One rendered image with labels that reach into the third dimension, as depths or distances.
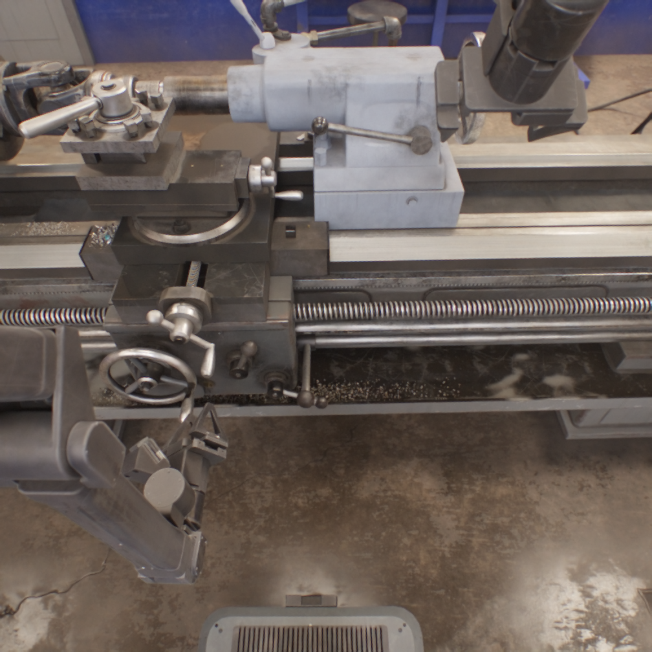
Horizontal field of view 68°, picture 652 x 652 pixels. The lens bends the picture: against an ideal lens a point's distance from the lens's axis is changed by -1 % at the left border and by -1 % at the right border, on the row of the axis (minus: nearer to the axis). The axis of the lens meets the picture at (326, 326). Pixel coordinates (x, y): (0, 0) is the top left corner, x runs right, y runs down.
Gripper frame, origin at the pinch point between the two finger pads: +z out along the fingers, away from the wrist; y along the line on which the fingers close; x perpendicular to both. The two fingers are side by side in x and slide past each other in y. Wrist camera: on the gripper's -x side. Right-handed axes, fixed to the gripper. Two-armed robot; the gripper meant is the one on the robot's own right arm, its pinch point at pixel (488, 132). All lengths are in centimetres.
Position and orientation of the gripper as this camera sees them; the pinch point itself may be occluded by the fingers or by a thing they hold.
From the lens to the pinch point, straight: 59.8
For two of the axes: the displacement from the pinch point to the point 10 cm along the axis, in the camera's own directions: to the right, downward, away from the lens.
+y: -10.0, 0.1, 0.1
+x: 0.1, 9.9, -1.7
